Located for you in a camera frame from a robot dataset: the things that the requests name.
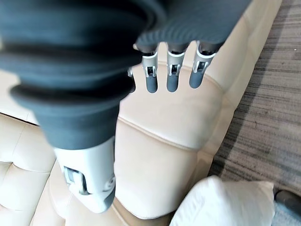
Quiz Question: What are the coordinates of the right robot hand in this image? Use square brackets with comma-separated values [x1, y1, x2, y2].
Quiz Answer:
[0, 0, 252, 214]

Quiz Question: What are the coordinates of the cream leather sofa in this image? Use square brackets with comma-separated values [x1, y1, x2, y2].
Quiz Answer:
[0, 0, 283, 226]

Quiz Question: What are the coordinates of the white cushion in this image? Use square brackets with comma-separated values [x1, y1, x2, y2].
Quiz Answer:
[168, 175, 275, 226]

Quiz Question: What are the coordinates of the dark robot foot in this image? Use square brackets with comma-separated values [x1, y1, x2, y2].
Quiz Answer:
[274, 189, 301, 210]

